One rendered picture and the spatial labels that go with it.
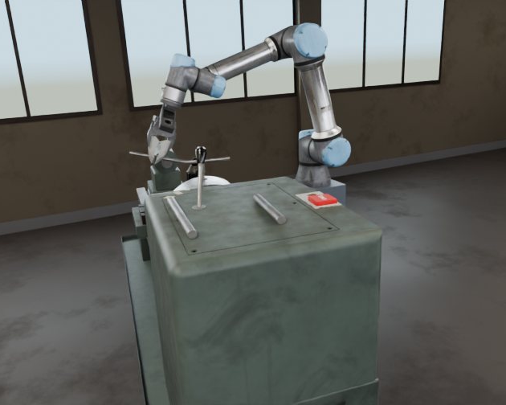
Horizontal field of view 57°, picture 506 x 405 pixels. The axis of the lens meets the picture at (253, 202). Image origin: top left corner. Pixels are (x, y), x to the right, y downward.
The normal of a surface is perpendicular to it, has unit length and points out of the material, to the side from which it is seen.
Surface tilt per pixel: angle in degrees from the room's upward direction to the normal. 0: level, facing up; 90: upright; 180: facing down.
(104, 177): 90
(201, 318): 90
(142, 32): 90
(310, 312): 90
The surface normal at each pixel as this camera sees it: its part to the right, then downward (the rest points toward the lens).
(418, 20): 0.41, 0.26
